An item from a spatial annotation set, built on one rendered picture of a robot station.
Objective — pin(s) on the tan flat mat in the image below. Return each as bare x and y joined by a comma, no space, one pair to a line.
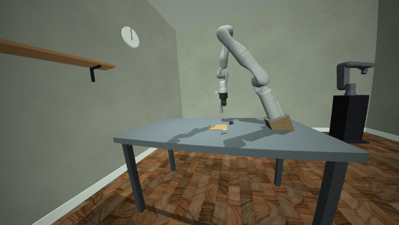
218,127

